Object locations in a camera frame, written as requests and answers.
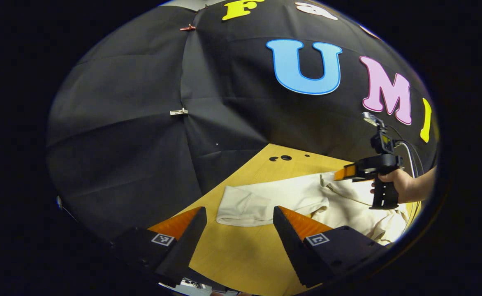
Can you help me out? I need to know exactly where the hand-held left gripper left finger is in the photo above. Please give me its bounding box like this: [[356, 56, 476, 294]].
[[109, 206, 208, 288]]

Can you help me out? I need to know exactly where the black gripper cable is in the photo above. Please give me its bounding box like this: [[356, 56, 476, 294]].
[[387, 125, 425, 178]]

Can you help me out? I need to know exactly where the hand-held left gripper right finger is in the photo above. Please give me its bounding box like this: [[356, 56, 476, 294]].
[[273, 206, 387, 288]]

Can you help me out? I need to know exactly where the cream white sweatshirt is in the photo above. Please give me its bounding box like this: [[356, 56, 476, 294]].
[[216, 171, 410, 246]]

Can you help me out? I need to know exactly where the black backdrop cloth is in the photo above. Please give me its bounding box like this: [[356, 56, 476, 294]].
[[46, 0, 439, 243]]

